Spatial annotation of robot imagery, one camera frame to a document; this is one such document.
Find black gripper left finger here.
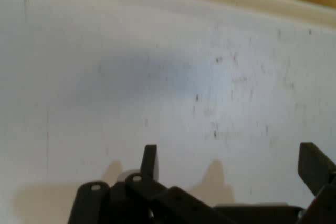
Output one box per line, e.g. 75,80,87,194
73,144,211,224

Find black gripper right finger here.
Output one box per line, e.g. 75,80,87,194
298,142,336,224

